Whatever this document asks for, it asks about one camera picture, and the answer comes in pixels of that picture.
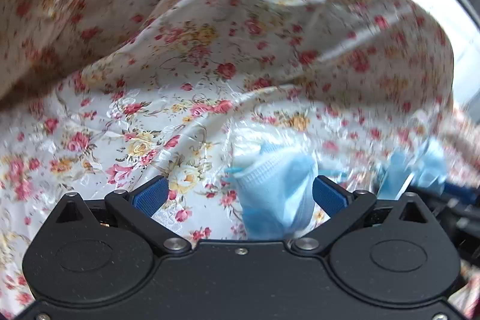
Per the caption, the light blue drawstring sachet pouch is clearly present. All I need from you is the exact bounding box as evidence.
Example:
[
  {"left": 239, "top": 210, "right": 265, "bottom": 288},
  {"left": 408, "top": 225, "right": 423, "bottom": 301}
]
[{"left": 377, "top": 137, "right": 448, "bottom": 201}]

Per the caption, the floral fabric cover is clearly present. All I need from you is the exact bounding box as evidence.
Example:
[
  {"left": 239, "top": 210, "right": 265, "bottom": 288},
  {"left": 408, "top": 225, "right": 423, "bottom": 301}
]
[{"left": 1, "top": 0, "right": 479, "bottom": 319}]

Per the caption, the blue Tempo tissue pack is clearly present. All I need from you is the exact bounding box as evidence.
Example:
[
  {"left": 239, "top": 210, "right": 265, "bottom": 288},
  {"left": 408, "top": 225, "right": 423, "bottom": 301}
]
[{"left": 443, "top": 182, "right": 479, "bottom": 205}]

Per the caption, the blue face mask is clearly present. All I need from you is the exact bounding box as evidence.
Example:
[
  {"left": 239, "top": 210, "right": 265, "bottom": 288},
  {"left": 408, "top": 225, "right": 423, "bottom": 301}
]
[{"left": 225, "top": 124, "right": 347, "bottom": 241}]

